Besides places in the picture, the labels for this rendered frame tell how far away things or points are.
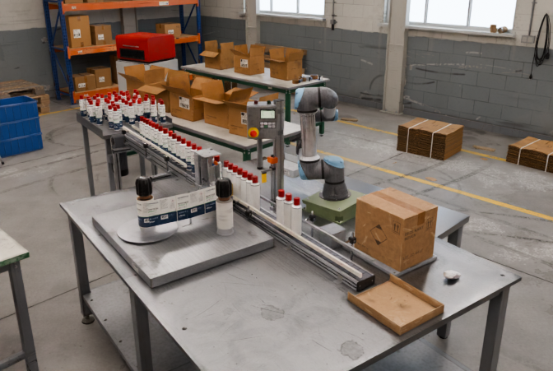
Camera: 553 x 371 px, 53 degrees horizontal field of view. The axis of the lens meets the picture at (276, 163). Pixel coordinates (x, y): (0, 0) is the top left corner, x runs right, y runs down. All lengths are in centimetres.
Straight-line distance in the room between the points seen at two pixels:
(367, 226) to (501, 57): 563
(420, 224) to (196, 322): 109
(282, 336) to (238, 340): 17
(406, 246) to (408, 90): 632
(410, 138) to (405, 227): 447
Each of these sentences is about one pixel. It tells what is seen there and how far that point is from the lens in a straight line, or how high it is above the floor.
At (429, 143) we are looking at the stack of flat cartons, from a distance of 688.
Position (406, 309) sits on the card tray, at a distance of 243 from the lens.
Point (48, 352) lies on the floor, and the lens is 375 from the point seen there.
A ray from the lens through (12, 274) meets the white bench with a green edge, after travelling 319.
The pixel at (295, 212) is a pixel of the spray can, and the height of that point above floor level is 102.
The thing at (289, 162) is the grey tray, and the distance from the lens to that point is 366.
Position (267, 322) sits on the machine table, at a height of 83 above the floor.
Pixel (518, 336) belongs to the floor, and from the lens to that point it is 391.
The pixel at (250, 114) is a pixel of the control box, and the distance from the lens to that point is 298.
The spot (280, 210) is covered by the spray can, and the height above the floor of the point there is 98.
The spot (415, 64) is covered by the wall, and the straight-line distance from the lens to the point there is 868.
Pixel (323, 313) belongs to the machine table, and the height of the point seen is 83.
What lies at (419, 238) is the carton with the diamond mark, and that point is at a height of 98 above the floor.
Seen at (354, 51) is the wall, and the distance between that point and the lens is 930.
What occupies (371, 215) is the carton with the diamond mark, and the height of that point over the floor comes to 106.
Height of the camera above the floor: 218
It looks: 20 degrees down
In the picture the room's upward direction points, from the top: straight up
